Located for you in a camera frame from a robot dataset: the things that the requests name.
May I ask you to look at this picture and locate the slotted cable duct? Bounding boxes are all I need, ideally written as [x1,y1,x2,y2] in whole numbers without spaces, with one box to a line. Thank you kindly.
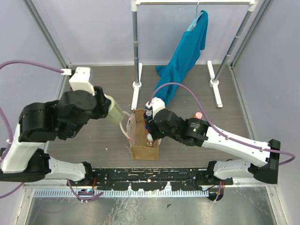
[33,188,209,198]

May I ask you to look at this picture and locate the burlap canvas tote bag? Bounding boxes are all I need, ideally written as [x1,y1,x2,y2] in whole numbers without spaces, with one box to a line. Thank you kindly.
[119,109,161,161]

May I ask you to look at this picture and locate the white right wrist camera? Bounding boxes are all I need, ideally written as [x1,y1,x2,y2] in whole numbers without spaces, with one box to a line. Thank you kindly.
[145,97,165,117]

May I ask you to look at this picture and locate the clear amber bottle white cap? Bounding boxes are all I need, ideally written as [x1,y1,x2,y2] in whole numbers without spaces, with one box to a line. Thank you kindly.
[146,133,156,148]

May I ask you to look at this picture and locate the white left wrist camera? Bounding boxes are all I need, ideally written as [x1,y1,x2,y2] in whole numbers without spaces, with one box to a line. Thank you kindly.
[61,67,95,96]

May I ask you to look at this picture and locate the teal t-shirt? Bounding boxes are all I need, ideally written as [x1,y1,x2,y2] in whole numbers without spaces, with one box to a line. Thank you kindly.
[153,9,209,107]

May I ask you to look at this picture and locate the dark pump bottle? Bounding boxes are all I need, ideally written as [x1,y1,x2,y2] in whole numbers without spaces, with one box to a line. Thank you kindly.
[143,110,152,120]

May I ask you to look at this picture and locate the metal clothes rack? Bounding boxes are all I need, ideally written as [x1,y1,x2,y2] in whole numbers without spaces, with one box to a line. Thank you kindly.
[131,0,257,110]

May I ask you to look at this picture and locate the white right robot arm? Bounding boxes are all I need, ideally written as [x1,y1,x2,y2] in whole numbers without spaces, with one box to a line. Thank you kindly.
[143,109,281,185]

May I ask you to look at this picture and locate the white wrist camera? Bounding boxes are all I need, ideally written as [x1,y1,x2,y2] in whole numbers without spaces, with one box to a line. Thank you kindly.
[61,67,95,96]
[145,97,165,117]

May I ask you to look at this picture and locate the green bottle white cap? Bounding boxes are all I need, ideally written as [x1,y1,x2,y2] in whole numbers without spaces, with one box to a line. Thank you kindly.
[105,94,124,124]

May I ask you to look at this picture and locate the pink cap peach bottle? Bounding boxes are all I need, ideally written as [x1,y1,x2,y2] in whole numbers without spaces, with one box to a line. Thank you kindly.
[192,112,203,119]

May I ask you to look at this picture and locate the light blue clothes hanger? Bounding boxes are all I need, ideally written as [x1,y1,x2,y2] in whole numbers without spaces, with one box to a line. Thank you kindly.
[187,3,203,31]

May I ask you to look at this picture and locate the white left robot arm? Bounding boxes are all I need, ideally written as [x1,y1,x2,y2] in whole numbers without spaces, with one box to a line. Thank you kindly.
[0,87,112,186]

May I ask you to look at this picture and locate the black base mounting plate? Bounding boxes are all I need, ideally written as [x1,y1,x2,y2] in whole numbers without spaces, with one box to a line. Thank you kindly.
[70,167,220,191]

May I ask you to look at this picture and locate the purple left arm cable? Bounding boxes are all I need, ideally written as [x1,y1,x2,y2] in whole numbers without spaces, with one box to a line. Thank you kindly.
[0,60,104,204]

